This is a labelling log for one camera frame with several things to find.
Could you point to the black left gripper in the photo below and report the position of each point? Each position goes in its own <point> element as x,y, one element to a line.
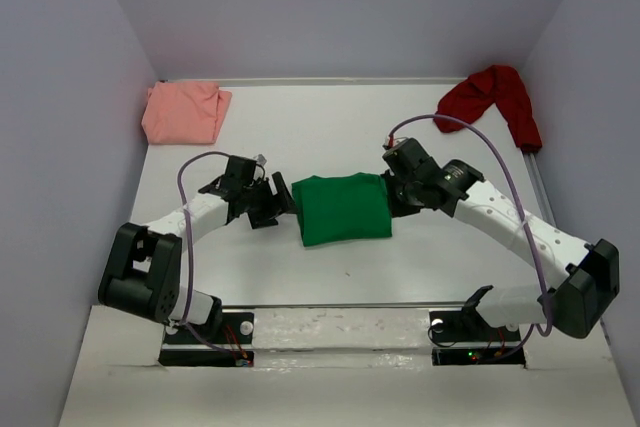
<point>273,207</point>

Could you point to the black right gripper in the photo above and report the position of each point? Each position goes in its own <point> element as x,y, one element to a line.
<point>397,208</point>

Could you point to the green t-shirt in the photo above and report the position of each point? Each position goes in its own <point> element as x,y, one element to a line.
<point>340,209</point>

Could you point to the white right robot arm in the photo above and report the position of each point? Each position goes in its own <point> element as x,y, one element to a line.
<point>576,280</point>

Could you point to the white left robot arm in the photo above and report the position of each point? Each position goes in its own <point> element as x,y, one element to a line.
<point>150,270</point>

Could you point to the red t-shirt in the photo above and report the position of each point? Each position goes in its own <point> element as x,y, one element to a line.
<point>500,86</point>

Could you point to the folded pink t-shirt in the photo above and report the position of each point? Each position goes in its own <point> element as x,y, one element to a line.
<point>185,113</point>

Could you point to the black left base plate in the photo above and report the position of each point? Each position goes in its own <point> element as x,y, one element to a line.
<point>230,347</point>

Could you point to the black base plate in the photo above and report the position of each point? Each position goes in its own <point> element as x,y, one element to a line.
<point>460,340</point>
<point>230,347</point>

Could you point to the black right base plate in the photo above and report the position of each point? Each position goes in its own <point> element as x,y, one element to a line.
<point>460,340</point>

